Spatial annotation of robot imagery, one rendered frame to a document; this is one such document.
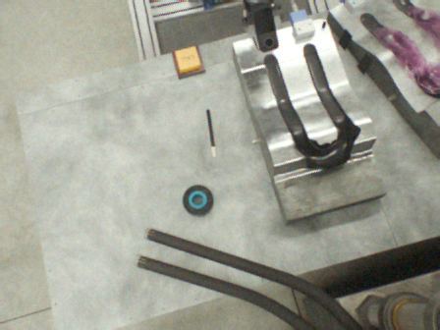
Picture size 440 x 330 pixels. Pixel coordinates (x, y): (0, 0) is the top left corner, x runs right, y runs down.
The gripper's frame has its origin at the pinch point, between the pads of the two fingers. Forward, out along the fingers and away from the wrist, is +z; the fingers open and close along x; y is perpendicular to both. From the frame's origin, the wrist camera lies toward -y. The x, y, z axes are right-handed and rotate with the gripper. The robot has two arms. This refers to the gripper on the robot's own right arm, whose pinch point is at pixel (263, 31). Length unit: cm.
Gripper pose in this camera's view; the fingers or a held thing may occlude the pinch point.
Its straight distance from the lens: 129.9
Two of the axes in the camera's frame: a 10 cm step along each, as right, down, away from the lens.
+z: 1.3, 0.9, 9.9
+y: -2.8, -9.5, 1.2
